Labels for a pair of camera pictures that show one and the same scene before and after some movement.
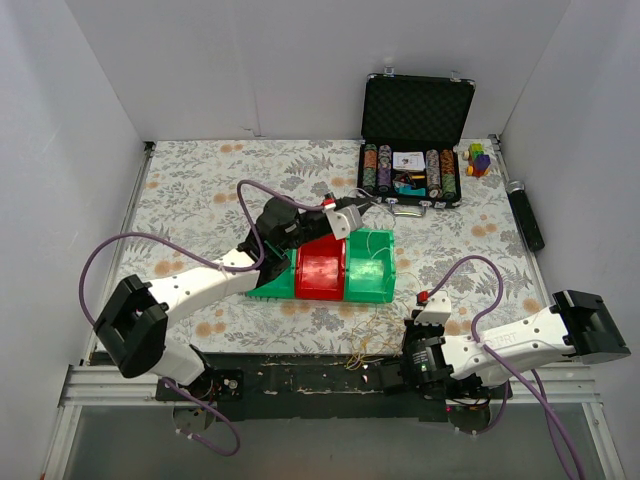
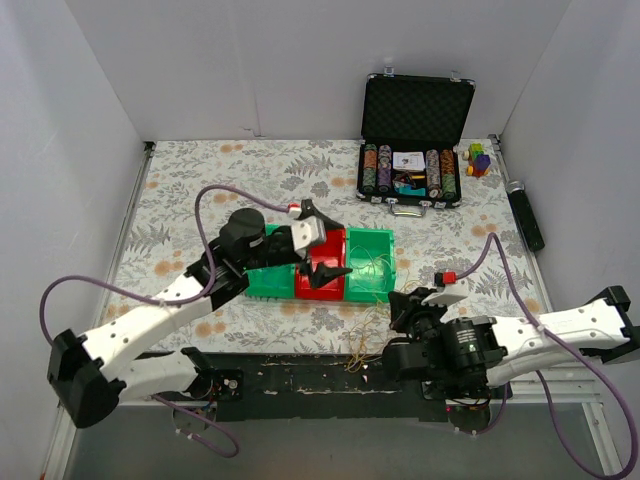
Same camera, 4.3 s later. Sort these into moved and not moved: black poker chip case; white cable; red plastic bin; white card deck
Moved: white cable
Not moved: white card deck; black poker chip case; red plastic bin
